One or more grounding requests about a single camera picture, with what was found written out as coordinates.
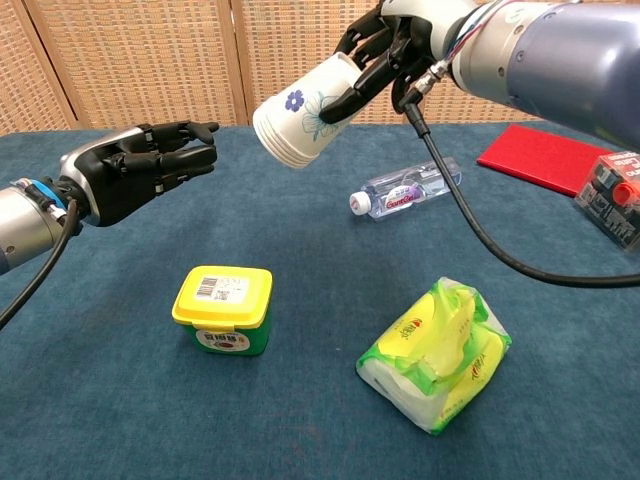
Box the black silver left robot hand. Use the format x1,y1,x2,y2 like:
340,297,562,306
58,121,220,227

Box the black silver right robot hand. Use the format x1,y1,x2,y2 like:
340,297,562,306
319,0,451,125

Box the white paper cup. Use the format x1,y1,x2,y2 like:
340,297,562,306
252,51,364,170

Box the woven rattan folding screen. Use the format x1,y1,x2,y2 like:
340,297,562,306
0,0,640,136

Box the clear plastic water bottle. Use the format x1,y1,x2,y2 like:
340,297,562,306
348,157,464,222

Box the yellow lidded green tub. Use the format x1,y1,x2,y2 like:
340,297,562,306
171,265,274,357

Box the flat red box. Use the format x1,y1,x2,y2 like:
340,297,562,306
476,123,617,199

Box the dark teal table mat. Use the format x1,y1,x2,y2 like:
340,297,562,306
0,121,640,480

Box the black red coffee capsule box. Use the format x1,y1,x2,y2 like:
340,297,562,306
573,149,640,254

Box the green yellow tissue pack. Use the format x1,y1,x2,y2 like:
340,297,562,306
355,276,513,436

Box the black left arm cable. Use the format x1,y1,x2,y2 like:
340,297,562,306
0,198,82,332

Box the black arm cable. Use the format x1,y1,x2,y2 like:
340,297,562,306
0,198,82,332
398,62,640,289

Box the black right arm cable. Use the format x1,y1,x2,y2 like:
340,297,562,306
398,62,640,289

